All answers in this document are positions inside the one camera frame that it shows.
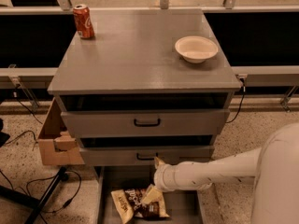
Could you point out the orange soda can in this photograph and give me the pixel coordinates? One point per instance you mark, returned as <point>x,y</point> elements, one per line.
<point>83,21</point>

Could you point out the metal railing frame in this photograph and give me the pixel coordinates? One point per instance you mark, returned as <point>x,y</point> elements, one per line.
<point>260,34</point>

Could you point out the cardboard box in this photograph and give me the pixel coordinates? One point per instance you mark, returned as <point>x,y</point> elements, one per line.
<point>56,145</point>

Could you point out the white bowl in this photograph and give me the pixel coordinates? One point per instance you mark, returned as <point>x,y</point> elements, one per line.
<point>196,49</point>

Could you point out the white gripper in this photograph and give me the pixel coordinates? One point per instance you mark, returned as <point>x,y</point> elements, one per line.
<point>162,176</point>

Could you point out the grey top drawer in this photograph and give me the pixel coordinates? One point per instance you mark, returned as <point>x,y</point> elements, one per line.
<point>88,124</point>

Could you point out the brown chip bag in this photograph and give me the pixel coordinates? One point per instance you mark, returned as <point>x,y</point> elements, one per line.
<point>128,204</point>

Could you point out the grey bottom drawer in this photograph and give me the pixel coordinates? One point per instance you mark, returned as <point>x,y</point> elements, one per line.
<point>182,206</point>

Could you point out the grey middle drawer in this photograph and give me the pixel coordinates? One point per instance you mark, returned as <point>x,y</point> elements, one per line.
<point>128,156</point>

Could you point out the grey drawer cabinet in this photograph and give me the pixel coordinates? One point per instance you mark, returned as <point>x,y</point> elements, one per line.
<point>117,62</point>

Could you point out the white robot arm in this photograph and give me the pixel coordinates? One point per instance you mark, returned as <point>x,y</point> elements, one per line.
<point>272,170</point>

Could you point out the grey drawer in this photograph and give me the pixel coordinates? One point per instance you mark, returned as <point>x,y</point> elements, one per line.
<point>182,206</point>
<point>128,156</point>
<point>88,124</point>

